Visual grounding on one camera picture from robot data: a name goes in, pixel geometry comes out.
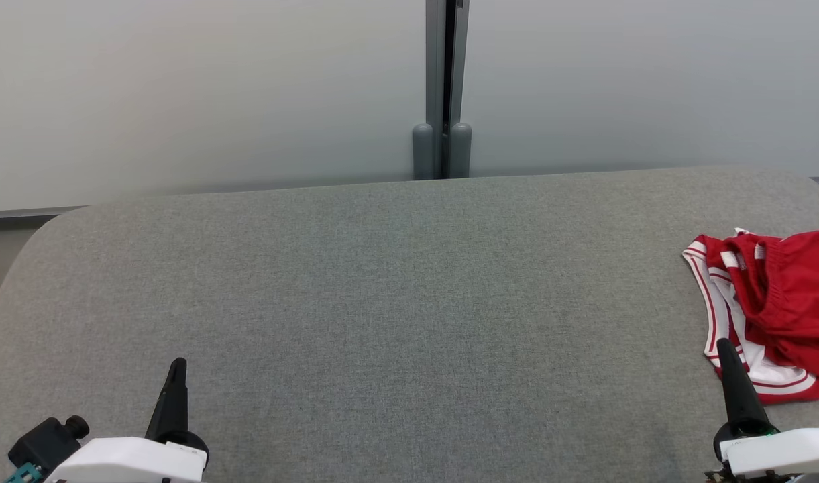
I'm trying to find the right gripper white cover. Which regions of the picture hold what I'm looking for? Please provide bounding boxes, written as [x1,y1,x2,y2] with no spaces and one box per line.
[708,338,819,483]

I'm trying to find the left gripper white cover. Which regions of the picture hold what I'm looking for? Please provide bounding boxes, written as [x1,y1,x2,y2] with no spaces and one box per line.
[44,358,211,483]

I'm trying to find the red basketball jersey number 23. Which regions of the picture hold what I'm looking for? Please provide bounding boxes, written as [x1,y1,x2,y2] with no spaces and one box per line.
[682,228,819,405]

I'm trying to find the red shorts with white stripe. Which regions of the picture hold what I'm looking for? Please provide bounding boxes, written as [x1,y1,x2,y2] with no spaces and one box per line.
[720,230,819,384]

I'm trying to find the left arm teal-plug cable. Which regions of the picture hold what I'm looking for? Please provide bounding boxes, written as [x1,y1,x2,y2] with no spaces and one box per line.
[3,463,44,483]

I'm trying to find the grey partition post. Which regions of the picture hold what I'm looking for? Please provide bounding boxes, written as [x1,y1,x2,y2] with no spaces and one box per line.
[412,0,473,180]

